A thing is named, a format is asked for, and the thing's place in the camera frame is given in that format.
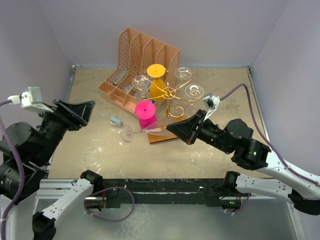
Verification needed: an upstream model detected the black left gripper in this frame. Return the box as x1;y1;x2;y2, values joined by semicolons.
36;97;95;163

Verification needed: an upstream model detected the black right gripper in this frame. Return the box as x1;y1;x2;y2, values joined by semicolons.
166;109;234;154

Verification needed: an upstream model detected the gold wire wine glass rack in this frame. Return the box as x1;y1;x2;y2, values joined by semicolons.
148;76;192;144

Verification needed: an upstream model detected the clear flute wine glass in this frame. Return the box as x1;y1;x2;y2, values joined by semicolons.
184;84;204;119

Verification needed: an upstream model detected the pink plastic goblet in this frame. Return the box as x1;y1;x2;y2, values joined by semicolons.
134;100;157;129

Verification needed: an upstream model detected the yellow plastic goblet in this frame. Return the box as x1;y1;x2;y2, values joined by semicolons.
147;63;166;102

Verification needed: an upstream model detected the clear round wine glass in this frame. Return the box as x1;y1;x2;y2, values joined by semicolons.
174;66;192;88

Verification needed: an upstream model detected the clear tall wine glass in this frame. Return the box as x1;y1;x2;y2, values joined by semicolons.
131;74;151;102

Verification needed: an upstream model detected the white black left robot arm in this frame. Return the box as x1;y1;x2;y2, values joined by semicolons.
0;99;103;240

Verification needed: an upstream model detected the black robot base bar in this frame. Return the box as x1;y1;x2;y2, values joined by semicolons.
89;178;248;210

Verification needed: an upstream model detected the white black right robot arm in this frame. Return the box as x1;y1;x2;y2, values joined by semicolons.
166;110;320;216

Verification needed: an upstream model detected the light blue stapler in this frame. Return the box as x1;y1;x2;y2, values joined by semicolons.
110;116;123;127

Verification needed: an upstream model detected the orange plastic file organizer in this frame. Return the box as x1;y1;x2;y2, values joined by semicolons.
98;27;180;116

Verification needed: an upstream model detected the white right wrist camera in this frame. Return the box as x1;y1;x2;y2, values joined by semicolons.
202;93;221;120

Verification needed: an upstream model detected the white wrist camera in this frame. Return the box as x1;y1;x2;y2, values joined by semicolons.
7;86;54;114
202;93;221;120

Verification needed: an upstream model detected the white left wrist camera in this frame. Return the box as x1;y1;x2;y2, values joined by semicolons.
7;86;54;114

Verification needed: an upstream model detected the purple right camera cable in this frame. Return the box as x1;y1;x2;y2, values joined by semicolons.
219;83;320;187

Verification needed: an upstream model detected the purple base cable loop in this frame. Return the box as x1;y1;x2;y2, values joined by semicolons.
83;187;136;223

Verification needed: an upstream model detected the silver table frame rail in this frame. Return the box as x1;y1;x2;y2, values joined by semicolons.
17;64;306;240

